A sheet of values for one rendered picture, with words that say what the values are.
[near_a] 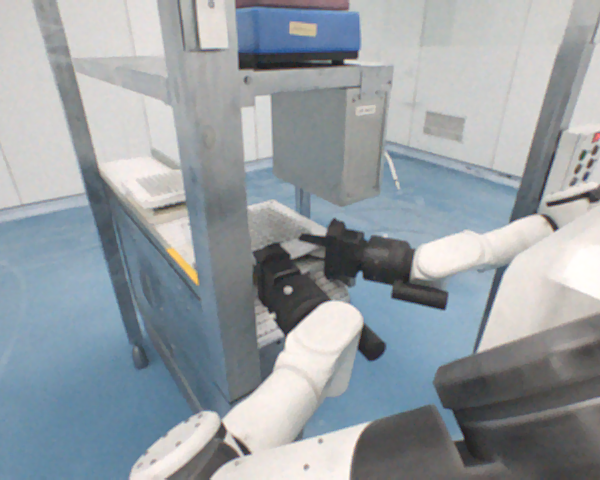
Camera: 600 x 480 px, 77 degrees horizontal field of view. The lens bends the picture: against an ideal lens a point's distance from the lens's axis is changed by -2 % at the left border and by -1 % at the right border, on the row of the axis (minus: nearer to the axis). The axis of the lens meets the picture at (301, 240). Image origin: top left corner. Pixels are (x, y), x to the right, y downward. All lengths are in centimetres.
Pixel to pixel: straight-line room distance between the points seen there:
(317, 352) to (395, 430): 27
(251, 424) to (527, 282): 27
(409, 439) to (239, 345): 43
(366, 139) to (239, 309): 35
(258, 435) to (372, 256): 40
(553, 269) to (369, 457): 16
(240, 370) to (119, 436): 124
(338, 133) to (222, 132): 26
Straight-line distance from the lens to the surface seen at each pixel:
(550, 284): 27
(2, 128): 398
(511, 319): 31
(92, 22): 398
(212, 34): 43
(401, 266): 70
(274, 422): 41
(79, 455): 184
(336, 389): 56
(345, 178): 67
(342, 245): 72
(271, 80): 55
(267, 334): 74
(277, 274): 61
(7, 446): 201
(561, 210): 77
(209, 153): 45
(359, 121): 66
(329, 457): 22
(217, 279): 51
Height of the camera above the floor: 139
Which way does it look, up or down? 28 degrees down
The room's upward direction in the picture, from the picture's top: straight up
